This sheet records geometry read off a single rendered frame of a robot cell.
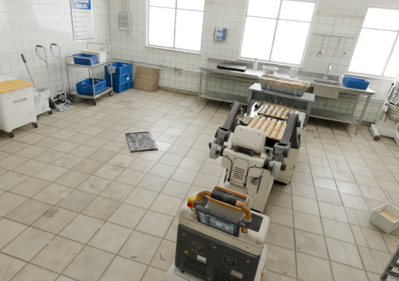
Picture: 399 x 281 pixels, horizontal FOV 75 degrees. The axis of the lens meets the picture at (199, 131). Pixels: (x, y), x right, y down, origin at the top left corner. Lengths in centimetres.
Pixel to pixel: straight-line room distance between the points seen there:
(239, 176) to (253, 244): 44
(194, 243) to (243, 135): 77
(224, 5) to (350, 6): 247
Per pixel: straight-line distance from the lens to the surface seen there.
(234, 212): 162
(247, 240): 163
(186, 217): 170
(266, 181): 274
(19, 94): 461
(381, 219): 354
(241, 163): 176
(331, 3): 626
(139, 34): 700
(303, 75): 625
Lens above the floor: 194
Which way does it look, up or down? 24 degrees down
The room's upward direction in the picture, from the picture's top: 6 degrees clockwise
